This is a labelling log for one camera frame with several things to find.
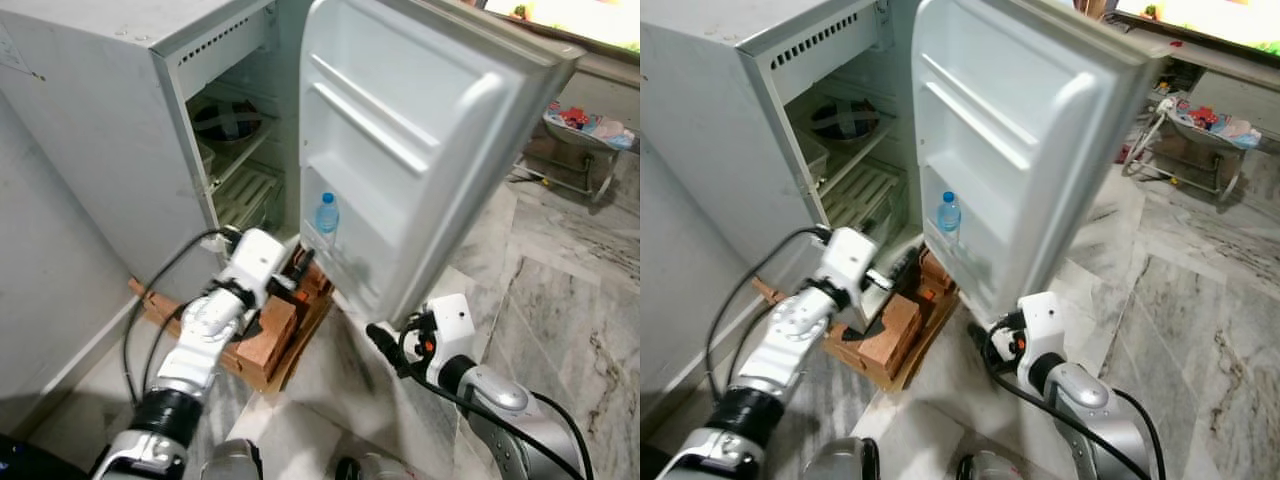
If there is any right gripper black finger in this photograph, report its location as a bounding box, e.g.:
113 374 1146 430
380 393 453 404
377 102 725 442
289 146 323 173
366 322 409 379
965 322 997 373

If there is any slatted white fridge shelf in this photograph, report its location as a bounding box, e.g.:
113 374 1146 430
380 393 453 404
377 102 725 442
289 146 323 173
212 160 289 233
825 160 909 233

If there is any plain white fridge shelf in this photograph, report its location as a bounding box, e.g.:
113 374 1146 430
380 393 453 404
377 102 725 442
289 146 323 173
815 95 901 191
200 95 283 191

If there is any grey fridge cabinet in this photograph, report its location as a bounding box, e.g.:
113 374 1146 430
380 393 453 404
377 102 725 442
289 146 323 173
0 0 313 303
640 0 926 301

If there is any grey robot right leg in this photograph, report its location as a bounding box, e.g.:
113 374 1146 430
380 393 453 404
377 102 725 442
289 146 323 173
955 452 1021 480
335 452 406 480

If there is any grey robot leg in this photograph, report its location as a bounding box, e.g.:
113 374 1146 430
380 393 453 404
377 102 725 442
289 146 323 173
800 437 881 480
955 452 1021 480
335 452 406 480
200 438 263 480

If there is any metal bowl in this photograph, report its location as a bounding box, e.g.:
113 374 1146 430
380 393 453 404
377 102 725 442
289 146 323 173
810 98 884 142
192 98 267 143

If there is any grey robot left leg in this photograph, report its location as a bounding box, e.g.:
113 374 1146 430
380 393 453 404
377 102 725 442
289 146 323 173
200 438 263 480
800 437 881 480

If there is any white metal stand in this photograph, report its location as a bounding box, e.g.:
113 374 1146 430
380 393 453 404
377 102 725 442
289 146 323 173
1125 95 1246 204
510 140 621 204

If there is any grey basin with clutter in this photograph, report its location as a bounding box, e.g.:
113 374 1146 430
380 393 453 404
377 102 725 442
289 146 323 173
543 100 638 153
1165 100 1263 151

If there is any bright television screen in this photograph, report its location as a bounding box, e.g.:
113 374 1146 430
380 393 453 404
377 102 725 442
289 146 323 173
1112 0 1280 56
480 0 641 53

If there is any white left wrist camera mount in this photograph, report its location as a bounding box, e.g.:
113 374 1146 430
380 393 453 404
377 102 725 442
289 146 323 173
820 227 880 307
218 228 289 309

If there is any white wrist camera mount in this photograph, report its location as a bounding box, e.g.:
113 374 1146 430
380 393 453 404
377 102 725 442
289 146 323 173
1018 292 1067 363
425 293 474 363
820 227 880 307
218 228 289 309

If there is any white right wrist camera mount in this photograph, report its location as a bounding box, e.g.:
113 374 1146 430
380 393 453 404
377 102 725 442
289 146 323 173
425 293 474 363
1018 292 1067 363

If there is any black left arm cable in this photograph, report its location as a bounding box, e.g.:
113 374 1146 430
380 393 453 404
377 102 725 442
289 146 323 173
705 226 831 406
122 228 241 406

